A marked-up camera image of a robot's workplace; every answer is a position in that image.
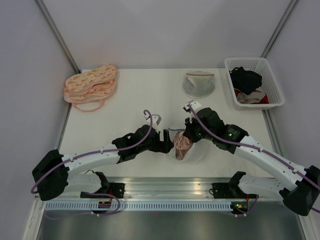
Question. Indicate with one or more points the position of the right aluminium corner post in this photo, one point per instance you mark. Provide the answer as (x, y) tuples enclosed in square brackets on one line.
[(279, 27)]

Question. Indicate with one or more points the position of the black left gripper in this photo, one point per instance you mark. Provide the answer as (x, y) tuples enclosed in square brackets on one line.
[(163, 146)]

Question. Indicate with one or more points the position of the aluminium corner post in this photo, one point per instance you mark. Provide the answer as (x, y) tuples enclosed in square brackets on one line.
[(44, 11), (279, 27)]

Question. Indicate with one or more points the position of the blue-zipper white mesh laundry bag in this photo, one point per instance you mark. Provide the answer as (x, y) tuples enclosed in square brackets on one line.
[(196, 152)]

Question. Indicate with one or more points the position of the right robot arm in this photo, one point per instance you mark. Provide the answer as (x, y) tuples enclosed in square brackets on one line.
[(237, 141)]

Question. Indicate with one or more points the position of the beige bra in basket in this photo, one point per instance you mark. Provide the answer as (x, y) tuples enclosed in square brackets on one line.
[(253, 98)]

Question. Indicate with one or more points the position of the beige-trim mesh laundry bag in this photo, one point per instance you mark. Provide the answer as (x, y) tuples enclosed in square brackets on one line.
[(198, 84)]

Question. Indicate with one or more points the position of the left aluminium corner post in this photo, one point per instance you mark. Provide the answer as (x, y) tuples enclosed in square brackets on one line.
[(44, 11)]

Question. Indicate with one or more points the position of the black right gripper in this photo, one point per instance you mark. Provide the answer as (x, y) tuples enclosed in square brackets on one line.
[(188, 132)]

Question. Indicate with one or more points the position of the red garment in basket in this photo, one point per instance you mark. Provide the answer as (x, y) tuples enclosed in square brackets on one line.
[(265, 100)]

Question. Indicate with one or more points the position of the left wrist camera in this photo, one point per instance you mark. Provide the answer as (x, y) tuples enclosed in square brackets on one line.
[(154, 120)]

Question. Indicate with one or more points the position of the aluminium rail table edge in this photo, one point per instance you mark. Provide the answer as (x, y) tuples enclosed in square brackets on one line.
[(97, 186)]

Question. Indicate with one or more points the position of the white slotted cable duct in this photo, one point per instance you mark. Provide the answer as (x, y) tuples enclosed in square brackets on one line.
[(220, 206)]

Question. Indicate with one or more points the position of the pink bra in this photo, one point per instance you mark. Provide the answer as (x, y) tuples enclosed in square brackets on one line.
[(182, 145)]

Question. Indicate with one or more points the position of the white plastic basket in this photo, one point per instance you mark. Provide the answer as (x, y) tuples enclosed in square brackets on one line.
[(269, 86)]

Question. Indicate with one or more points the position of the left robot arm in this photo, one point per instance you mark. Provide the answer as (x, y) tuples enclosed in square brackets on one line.
[(53, 174)]

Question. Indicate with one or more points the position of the black garment in basket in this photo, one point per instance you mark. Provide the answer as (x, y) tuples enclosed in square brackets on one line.
[(245, 80)]

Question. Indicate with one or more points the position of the pink patterned laundry bag stack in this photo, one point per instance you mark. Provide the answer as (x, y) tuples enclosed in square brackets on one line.
[(92, 86)]

